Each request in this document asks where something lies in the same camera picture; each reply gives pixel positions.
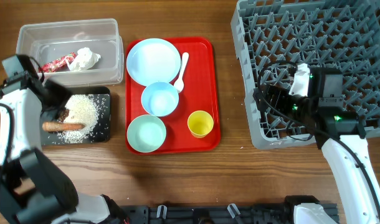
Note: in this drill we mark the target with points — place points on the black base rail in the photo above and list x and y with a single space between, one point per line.
256 214

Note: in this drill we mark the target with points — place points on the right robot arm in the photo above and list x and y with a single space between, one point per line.
315 101

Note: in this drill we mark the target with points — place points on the white tissue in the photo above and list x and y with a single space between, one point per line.
84 60

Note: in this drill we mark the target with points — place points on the clear plastic bin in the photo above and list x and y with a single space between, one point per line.
50 41

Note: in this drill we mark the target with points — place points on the yellow cup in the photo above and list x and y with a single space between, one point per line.
200 123

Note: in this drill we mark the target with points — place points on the black tray bin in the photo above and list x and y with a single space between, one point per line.
50 138

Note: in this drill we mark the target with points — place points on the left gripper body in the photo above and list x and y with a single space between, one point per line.
56 99

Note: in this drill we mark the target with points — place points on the pile of white rice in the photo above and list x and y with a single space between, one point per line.
91 110

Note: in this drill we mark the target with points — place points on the light blue plate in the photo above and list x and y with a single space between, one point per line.
153 60

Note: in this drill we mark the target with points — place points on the mint green bowl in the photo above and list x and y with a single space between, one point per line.
146 133

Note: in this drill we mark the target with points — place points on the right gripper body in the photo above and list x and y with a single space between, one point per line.
294 106

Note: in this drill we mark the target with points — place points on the white plastic spoon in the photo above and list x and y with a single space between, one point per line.
179 83

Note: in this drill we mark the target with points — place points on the carrot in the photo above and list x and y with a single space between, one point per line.
52 126

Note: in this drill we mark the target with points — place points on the red snack wrapper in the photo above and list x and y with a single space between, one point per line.
57 64

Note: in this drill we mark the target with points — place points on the light blue bowl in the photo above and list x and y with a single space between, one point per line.
160 99

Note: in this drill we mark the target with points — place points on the brown food scrap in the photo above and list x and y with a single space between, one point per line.
62 115

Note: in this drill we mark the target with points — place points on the grey dishwasher rack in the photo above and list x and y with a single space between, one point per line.
337 34

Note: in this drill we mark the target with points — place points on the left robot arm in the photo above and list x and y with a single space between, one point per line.
32 188

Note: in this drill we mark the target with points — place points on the red serving tray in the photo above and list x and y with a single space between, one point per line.
199 93

